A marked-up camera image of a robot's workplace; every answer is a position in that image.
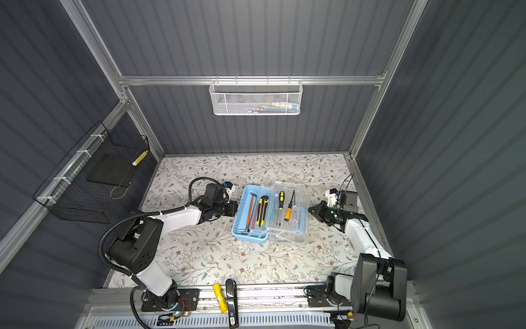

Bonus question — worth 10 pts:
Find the black handle tool on rail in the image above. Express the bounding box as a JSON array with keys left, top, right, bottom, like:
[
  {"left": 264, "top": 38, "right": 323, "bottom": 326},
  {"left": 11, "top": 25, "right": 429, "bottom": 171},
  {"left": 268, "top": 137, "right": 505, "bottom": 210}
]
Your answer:
[{"left": 225, "top": 278, "right": 240, "bottom": 329}]

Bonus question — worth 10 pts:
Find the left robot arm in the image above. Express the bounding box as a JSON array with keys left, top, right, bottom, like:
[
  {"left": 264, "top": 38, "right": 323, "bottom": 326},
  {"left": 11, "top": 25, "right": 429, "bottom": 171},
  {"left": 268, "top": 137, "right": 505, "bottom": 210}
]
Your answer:
[{"left": 97, "top": 177, "right": 238, "bottom": 311}]

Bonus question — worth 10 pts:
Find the white wire mesh basket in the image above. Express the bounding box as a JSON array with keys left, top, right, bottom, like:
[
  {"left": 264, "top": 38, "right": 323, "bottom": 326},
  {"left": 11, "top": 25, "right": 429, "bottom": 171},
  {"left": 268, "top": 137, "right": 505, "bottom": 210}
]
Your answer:
[{"left": 209, "top": 82, "right": 304, "bottom": 116}]

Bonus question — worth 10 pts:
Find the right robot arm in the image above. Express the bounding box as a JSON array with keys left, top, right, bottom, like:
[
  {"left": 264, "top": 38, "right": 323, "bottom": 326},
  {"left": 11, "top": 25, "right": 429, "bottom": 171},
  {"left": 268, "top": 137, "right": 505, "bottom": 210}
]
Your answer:
[{"left": 304, "top": 201, "right": 408, "bottom": 322}]

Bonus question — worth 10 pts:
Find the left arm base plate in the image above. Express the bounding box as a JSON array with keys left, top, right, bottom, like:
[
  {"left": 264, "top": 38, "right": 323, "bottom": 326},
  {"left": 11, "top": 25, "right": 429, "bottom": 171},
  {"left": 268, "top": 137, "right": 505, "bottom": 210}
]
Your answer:
[{"left": 141, "top": 289, "right": 200, "bottom": 312}]

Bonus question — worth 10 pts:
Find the black pad in basket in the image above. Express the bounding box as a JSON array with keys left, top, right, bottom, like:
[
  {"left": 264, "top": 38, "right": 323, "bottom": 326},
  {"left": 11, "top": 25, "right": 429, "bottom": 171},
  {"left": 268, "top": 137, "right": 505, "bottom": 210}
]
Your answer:
[{"left": 86, "top": 154, "right": 138, "bottom": 188}]

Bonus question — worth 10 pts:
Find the yellow tube in basket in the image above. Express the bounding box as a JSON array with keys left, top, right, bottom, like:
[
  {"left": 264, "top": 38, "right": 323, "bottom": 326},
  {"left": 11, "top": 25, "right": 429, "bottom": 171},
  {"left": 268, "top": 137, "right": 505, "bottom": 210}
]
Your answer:
[{"left": 131, "top": 150, "right": 149, "bottom": 167}]

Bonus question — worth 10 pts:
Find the yellow marker on rail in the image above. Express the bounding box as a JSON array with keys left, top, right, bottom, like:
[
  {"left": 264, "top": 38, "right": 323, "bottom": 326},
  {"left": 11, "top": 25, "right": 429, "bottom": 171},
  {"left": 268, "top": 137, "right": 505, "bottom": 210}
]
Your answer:
[{"left": 212, "top": 284, "right": 228, "bottom": 313}]

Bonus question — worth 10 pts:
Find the black wire basket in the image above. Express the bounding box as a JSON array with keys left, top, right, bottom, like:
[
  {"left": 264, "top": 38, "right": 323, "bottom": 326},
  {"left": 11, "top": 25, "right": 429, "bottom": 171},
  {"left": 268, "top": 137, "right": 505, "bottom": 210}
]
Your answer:
[{"left": 33, "top": 123, "right": 149, "bottom": 224}]

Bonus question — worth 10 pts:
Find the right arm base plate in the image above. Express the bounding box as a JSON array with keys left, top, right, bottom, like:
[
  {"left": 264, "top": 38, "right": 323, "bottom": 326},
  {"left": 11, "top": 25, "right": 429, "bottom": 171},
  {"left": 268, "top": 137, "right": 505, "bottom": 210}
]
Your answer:
[{"left": 303, "top": 285, "right": 351, "bottom": 308}]

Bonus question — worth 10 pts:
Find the blue plastic tool box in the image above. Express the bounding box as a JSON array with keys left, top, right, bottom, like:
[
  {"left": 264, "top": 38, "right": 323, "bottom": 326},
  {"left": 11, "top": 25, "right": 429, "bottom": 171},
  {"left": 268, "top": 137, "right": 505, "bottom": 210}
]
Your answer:
[{"left": 231, "top": 181, "right": 308, "bottom": 245}]

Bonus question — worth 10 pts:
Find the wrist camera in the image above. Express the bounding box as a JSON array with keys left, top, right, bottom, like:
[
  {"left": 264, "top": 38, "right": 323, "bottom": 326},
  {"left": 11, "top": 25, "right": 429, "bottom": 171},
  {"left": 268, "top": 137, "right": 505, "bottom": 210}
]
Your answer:
[
  {"left": 223, "top": 182, "right": 236, "bottom": 194},
  {"left": 325, "top": 189, "right": 341, "bottom": 208}
]

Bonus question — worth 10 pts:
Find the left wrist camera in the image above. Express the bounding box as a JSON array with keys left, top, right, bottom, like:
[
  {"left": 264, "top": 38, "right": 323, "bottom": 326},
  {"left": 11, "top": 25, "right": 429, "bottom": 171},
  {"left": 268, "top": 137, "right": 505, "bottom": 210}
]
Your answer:
[{"left": 223, "top": 182, "right": 236, "bottom": 194}]

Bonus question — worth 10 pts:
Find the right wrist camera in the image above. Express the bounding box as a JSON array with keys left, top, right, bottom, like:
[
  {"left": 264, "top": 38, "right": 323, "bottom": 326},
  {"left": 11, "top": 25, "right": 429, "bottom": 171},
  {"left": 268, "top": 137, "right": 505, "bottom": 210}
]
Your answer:
[{"left": 325, "top": 189, "right": 341, "bottom": 208}]

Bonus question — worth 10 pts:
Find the black yellow screwdriver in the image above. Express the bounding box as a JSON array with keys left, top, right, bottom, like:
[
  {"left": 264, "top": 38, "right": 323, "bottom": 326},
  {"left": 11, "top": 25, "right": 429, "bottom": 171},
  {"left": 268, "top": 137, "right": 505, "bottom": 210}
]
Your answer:
[{"left": 277, "top": 191, "right": 285, "bottom": 226}]

